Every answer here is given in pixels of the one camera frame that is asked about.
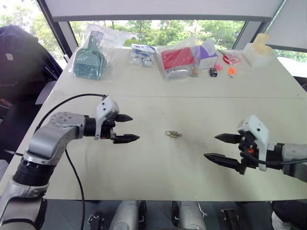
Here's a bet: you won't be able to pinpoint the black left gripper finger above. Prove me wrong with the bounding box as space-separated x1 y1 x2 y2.
115 114 133 123
112 134 141 145

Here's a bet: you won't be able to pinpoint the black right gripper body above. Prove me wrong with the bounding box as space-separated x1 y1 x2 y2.
238 132 259 175

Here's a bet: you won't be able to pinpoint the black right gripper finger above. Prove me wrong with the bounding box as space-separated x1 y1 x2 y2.
214 133 243 145
203 153 242 172

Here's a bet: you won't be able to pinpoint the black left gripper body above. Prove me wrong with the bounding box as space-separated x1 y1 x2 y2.
100 112 120 141

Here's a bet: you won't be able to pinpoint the black table clamp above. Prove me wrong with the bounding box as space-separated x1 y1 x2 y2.
87 214 106 230
220 207 241 229

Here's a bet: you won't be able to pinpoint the blue white packet in bag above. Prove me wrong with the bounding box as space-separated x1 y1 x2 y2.
129 44 157 68

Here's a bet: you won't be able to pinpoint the silver rounded robot leg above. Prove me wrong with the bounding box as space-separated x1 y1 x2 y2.
171 200 208 230
109 200 147 230

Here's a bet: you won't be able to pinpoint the green dustpan set in bag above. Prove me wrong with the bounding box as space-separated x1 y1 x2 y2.
69 23 126 81

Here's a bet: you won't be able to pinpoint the dark trousers of bystander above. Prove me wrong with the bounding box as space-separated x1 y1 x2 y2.
270 200 307 230

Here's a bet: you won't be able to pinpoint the grey chair seat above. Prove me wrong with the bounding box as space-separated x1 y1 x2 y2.
35 80 58 105

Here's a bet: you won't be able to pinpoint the white shoe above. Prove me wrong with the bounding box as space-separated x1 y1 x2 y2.
272 211 291 230

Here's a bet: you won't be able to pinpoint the red box in plastic bag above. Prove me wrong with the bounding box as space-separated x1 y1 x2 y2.
156 45 197 80

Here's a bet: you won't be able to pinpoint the purple white carton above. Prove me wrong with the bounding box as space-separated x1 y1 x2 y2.
191 37 219 70

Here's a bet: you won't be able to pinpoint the white yellow plastic container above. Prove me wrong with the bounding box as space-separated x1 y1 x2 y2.
243 33 274 68

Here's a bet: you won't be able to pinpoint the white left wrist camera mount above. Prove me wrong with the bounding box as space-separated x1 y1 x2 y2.
94 95 120 140

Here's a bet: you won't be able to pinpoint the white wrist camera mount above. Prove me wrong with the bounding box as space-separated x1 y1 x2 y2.
94 95 120 140
236 115 270 172

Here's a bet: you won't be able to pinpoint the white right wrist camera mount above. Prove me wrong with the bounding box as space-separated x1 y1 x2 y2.
236 115 270 172

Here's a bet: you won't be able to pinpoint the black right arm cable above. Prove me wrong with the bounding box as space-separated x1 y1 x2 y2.
244 151 307 166

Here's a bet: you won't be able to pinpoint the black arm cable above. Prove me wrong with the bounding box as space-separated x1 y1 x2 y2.
35 93 107 230
244 151 307 166

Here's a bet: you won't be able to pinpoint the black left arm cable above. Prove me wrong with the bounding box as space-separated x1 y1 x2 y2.
35 93 107 230

